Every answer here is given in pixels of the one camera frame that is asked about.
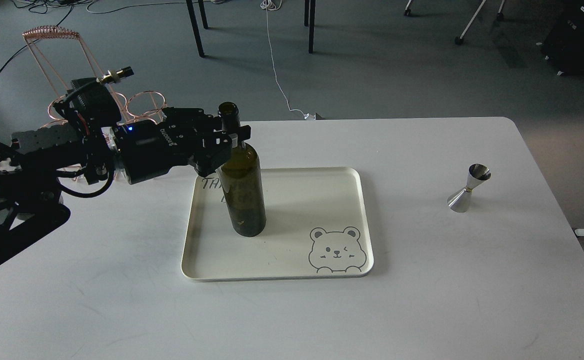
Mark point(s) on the silver metal jigger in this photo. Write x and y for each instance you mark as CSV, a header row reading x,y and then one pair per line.
x,y
460,201

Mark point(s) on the black table legs left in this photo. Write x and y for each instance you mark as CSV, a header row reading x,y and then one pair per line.
x,y
195,23

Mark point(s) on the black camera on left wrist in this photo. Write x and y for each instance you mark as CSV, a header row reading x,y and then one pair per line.
x,y
91,98

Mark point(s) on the rose gold wire bottle rack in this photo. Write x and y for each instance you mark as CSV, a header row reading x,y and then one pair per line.
x,y
145,105

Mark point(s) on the cream tray with bear print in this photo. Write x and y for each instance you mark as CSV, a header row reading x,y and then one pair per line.
x,y
316,227

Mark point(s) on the black table legs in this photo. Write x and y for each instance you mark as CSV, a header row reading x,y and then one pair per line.
x,y
195,23
309,22

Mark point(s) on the black table legs right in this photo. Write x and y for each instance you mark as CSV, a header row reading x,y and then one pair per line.
x,y
309,22

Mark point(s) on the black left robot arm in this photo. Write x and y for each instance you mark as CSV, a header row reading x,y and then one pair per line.
x,y
42,164

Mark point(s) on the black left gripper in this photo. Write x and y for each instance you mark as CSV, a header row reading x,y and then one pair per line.
x,y
185,137

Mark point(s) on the white chair base with castors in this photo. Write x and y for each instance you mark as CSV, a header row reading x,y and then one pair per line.
x,y
460,39

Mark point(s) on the black equipment in corner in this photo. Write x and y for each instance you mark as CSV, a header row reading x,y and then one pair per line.
x,y
564,45

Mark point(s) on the dark green wine bottle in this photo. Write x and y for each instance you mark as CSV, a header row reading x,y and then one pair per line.
x,y
241,183

